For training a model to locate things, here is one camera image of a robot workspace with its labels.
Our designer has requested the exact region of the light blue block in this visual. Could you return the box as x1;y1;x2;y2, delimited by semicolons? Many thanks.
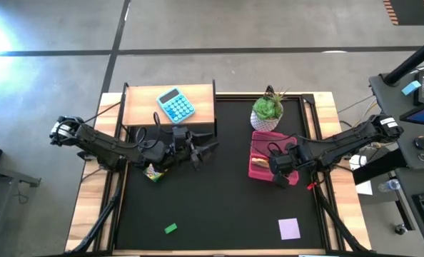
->
401;80;423;96

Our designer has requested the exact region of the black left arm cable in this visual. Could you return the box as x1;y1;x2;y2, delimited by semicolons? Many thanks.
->
83;101;173;151

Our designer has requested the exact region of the black caster wheel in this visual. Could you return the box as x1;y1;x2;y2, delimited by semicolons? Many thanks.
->
393;222;410;236

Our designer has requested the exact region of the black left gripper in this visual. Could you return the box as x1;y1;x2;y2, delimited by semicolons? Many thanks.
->
166;131;221;171

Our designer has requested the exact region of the clear water bottle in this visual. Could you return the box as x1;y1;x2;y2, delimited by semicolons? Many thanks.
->
377;178;402;193

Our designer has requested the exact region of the striped rug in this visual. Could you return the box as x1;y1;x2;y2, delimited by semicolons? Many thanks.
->
382;0;424;27

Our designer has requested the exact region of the black table mat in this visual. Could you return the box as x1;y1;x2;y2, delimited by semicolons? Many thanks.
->
114;95;324;251

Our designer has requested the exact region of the dark grey side desk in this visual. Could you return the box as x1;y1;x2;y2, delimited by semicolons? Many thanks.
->
368;71;424;257

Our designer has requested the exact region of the wooden shelf with black legs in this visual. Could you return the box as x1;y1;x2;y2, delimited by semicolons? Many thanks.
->
120;79;218;137

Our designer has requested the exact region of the pink plastic tray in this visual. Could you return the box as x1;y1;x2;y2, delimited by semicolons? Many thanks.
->
248;129;301;187

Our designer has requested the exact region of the green yellow crayon box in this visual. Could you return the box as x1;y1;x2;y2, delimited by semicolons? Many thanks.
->
142;163;167;183

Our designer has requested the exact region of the turquoise calculator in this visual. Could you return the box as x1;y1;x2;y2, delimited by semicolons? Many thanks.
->
156;86;196;125

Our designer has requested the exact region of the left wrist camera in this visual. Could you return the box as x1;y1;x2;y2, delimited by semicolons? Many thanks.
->
171;125;189;143

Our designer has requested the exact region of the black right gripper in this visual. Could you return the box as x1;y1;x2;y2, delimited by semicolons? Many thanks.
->
268;143;304;190

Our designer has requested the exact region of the black pole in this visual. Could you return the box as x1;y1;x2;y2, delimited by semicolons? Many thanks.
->
383;31;424;87

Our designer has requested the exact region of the succulent in patterned white pot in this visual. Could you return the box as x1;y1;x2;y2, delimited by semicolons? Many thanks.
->
249;84;288;134

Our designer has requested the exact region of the purple sticky note pad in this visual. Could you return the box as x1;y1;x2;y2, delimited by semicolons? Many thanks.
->
277;217;302;241

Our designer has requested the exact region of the white paper sheet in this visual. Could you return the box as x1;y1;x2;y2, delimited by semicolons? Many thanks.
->
348;154;374;196

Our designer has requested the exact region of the black support bracket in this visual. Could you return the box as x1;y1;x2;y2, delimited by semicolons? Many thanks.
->
352;147;408;186

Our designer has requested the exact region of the black aluminium table frame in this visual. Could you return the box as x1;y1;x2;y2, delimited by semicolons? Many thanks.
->
64;91;374;256

